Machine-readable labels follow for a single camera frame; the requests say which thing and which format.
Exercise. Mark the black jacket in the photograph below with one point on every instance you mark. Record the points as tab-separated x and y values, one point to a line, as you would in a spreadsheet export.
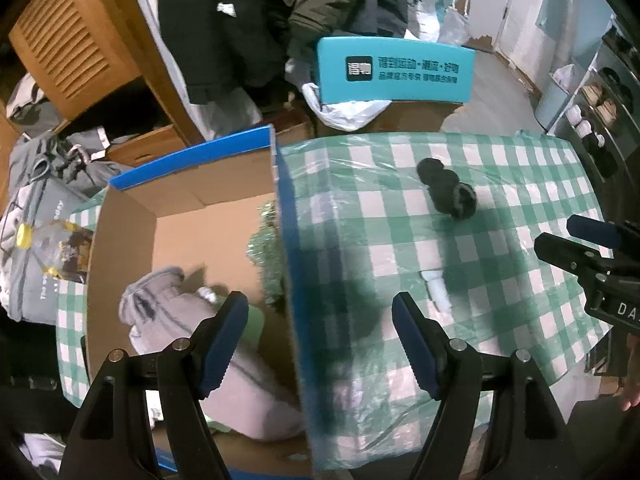
220	45

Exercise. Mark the shoe rack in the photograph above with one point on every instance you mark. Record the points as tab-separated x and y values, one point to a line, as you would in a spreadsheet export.
600	125

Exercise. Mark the dark grey hoodie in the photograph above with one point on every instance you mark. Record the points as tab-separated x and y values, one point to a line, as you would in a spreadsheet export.
45	160

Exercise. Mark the light grey garment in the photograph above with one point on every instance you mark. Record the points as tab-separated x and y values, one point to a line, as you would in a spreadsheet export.
32	105

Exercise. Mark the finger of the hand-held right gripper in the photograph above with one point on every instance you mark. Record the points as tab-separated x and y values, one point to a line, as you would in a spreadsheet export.
595	230
570	255

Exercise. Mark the grey sweatshirt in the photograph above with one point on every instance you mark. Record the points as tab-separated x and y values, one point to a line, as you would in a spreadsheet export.
165	305

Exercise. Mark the black rolled socks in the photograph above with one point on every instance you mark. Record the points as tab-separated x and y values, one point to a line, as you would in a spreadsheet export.
445	190

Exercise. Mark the wooden chair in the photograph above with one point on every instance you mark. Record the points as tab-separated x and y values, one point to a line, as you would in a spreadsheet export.
65	35

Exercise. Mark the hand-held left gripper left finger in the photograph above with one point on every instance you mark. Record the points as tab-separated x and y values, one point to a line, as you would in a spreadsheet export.
225	345

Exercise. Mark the small white plastic piece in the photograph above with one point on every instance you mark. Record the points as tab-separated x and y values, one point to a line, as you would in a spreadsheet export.
437	290

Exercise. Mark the white plastic bag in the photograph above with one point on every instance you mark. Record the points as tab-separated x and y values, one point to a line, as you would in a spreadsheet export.
345	115

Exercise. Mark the grey printed garment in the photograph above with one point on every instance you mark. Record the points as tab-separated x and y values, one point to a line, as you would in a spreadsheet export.
35	280

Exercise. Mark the person's right hand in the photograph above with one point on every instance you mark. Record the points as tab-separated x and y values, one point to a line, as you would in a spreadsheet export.
634	380

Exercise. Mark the teal printed box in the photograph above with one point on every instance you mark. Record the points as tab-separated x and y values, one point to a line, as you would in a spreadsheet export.
415	85

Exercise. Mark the clear plastic bag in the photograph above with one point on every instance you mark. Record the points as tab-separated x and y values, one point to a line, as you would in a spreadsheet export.
452	27
207	294

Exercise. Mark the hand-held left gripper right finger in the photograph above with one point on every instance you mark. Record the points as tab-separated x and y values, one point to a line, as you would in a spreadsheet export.
415	345

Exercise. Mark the green checkered tablecloth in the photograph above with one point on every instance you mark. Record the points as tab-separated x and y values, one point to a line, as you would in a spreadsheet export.
380	160

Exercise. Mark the dark olive jacket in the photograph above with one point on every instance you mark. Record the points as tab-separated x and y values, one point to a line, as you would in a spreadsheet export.
330	0

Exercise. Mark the light blue bin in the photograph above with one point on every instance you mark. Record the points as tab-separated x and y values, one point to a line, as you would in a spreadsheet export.
555	105

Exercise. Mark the green cloth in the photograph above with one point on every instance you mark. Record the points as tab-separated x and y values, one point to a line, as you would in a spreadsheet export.
256	327

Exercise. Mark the clear jar with yellow lid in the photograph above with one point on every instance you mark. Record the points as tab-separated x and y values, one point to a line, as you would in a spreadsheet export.
65	255

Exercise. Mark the blue-sided cardboard box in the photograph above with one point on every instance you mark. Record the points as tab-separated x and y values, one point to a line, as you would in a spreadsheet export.
200	220

